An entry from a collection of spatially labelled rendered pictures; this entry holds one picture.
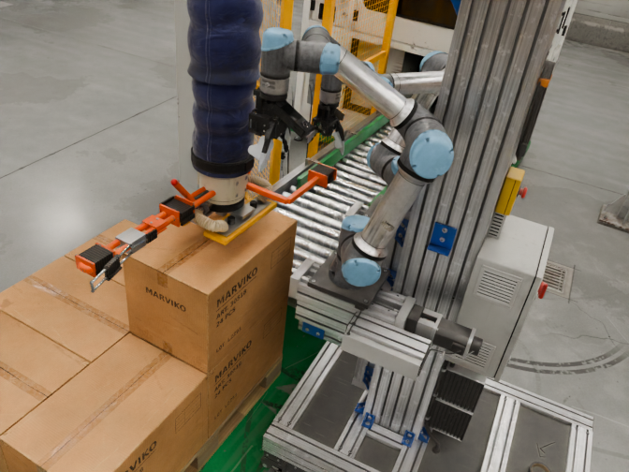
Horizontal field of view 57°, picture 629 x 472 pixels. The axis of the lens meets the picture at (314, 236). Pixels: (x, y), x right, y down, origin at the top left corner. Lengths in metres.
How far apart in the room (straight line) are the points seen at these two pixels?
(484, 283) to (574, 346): 1.86
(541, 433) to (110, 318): 1.93
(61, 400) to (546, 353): 2.55
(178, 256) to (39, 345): 0.67
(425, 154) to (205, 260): 0.98
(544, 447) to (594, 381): 0.85
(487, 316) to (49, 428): 1.52
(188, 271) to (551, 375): 2.15
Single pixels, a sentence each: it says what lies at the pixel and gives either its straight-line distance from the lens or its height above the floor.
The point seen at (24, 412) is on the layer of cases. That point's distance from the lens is 2.30.
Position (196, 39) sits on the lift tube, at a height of 1.72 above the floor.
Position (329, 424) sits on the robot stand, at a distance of 2.61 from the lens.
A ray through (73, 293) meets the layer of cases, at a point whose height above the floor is 0.54.
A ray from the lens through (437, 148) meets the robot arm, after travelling 1.55.
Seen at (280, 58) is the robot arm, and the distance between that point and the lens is 1.46.
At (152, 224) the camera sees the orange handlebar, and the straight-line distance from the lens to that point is 1.92.
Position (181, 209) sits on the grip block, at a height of 1.20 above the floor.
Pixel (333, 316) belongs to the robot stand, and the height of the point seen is 0.90.
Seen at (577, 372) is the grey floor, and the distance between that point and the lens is 3.59.
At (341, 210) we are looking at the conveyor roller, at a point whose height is 0.53.
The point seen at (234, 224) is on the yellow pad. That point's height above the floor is 1.08.
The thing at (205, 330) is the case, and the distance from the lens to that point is 2.14.
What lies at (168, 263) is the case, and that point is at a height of 0.94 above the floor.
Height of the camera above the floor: 2.26
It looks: 34 degrees down
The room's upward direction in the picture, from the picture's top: 7 degrees clockwise
